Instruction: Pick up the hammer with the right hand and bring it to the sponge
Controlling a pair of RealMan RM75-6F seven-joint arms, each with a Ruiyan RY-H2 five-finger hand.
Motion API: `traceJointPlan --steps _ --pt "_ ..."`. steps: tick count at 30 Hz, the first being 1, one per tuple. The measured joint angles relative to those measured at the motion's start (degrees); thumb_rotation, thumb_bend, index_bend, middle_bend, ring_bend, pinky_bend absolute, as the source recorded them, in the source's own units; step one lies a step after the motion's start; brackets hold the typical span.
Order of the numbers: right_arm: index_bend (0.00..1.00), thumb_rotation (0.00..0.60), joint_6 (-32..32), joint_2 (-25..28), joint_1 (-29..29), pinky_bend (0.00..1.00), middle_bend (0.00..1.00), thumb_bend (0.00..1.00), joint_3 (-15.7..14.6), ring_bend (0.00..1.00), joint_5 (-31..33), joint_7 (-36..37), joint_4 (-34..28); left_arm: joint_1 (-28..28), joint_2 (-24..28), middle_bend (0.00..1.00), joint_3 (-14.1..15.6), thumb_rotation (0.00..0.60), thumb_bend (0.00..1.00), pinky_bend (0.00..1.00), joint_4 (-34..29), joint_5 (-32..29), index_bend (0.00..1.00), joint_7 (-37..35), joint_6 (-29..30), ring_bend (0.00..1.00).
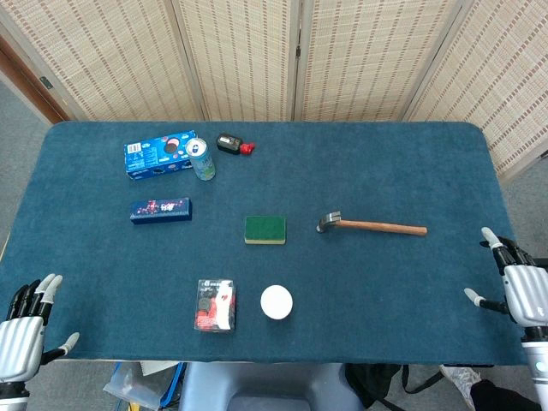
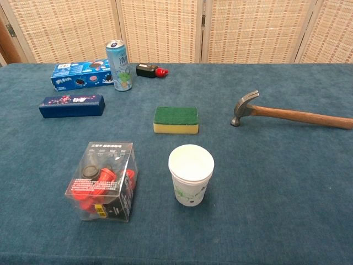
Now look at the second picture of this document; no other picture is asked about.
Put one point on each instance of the blue cookie box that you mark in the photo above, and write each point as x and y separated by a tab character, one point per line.
80	76

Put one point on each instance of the black and red small device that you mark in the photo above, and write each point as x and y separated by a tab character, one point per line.
147	70

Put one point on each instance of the clear box of red capsules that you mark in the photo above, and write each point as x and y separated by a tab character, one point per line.
102	185

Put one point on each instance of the blue tablecloth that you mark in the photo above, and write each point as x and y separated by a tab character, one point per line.
248	193

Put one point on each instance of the green and yellow sponge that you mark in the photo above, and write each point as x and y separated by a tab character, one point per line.
176	116

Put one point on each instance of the light blue drink can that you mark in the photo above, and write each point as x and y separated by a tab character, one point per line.
119	66

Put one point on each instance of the dark blue floral box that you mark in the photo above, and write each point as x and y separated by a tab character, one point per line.
71	106

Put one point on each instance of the woven folding screen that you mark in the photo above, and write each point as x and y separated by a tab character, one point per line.
176	30

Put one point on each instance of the white paper cup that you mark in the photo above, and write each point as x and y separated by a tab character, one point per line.
190	176

